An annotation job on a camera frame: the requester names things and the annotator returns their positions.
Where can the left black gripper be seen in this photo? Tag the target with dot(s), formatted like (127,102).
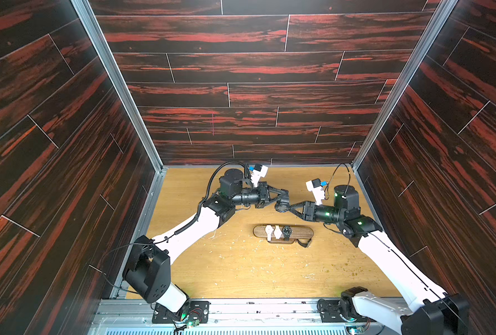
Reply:
(262,197)

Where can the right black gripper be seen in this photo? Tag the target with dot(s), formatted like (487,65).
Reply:
(306,210)

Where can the dark wooden watch stand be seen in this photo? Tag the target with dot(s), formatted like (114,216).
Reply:
(298,232)

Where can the black watch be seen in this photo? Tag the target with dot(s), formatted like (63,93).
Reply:
(286,233)
(282,204)
(304,243)

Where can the white watch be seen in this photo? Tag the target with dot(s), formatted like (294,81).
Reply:
(277,233)
(269,232)

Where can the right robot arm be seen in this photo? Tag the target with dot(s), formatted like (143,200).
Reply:
(429,310)

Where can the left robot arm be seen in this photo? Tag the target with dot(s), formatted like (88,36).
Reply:
(148,268)

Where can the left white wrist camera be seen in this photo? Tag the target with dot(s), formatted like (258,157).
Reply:
(257,172)

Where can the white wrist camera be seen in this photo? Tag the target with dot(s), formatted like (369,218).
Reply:
(318,189)
(257,172)

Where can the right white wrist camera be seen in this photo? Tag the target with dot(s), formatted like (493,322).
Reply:
(318,189)

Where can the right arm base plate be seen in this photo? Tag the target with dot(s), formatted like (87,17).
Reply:
(334,310)

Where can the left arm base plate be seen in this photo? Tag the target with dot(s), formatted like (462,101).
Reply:
(192,313)

